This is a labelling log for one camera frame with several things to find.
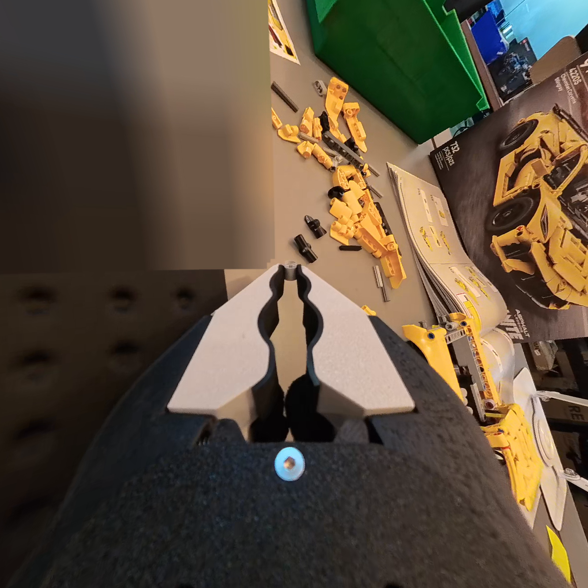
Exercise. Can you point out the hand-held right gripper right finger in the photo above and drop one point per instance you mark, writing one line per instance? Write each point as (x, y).
(363, 363)

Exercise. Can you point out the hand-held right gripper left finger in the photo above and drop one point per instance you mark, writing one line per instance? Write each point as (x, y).
(220, 363)

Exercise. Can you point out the grey round connector brick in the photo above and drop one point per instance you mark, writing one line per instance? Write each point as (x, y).
(290, 270)

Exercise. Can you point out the grey desk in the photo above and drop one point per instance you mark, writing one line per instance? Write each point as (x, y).
(294, 193)

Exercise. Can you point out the black connector brick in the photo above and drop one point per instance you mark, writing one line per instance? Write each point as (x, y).
(305, 248)
(314, 226)

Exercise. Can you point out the building instruction booklet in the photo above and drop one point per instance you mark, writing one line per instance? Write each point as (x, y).
(436, 239)

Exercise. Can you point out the pile of yellow bricks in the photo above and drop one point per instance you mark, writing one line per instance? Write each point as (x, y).
(353, 211)

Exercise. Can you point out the yellow brick toy car model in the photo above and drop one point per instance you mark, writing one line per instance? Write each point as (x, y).
(519, 441)

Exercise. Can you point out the instruction sheet on stand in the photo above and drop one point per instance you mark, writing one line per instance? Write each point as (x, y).
(546, 436)

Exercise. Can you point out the black toy car box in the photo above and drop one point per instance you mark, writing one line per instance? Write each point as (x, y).
(528, 193)

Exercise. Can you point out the yellow paper scrap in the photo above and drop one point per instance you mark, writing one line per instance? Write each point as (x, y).
(558, 551)

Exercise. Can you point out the green plastic bin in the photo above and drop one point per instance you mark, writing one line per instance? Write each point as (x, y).
(395, 59)

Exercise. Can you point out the yellow black sticker sheet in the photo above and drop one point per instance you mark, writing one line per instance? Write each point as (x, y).
(281, 32)

